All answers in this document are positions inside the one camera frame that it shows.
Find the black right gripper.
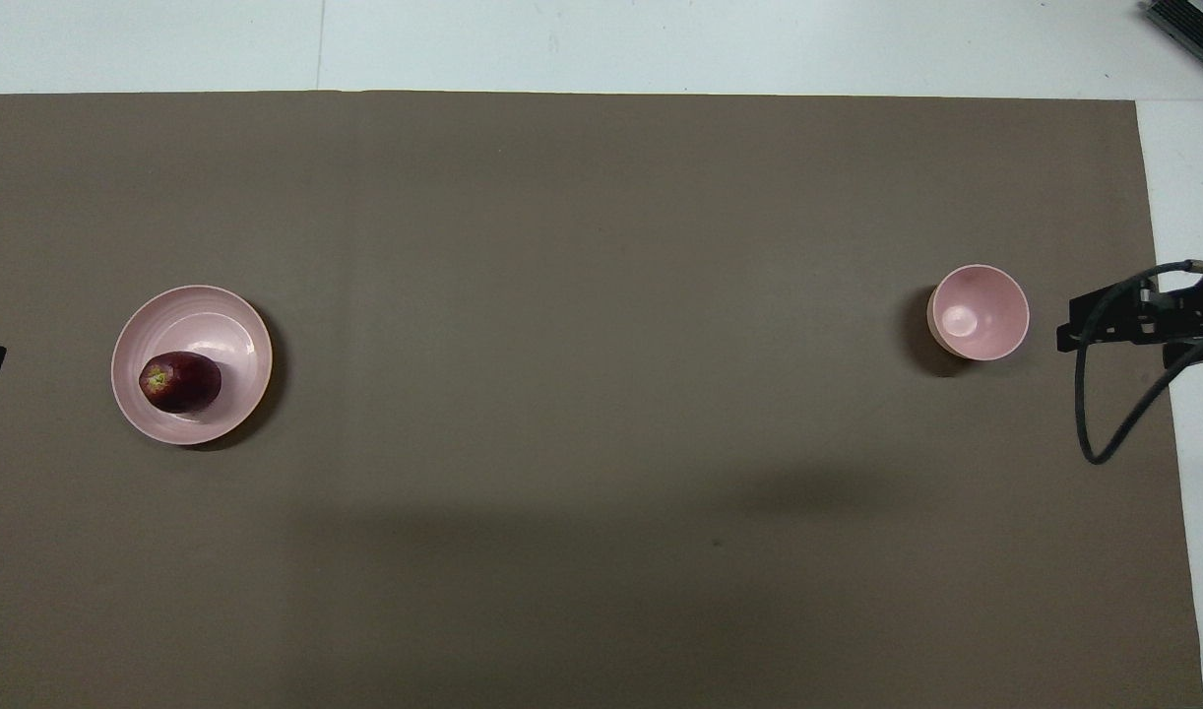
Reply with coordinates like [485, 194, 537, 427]
[1056, 276, 1203, 371]

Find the red apple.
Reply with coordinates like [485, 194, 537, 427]
[139, 351, 222, 415]

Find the pink bowl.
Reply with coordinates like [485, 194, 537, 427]
[926, 264, 1031, 362]

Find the pink plate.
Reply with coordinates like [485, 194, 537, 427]
[110, 285, 274, 446]

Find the dark ribbed device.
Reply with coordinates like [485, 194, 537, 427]
[1140, 0, 1203, 56]

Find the brown table mat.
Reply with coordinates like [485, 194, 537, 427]
[0, 92, 1203, 709]

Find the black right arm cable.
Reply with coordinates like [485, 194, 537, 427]
[1073, 252, 1203, 466]

